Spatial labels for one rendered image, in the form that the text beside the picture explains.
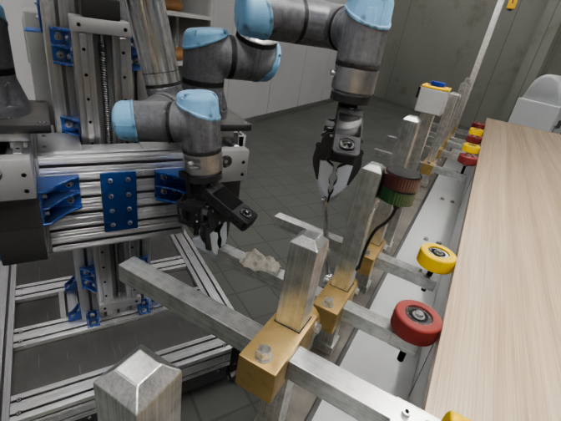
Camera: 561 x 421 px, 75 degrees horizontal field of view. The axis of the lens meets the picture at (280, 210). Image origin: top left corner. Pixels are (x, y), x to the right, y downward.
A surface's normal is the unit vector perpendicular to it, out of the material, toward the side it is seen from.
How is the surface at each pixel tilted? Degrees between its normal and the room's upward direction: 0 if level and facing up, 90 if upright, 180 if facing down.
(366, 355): 0
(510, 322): 0
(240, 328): 0
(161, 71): 85
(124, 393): 45
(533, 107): 90
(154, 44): 85
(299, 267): 90
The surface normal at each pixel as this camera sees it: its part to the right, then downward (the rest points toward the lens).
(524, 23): -0.85, 0.12
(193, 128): -0.04, 0.47
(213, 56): 0.41, 0.47
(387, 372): 0.14, -0.88
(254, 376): -0.48, 0.34
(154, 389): 0.72, -0.38
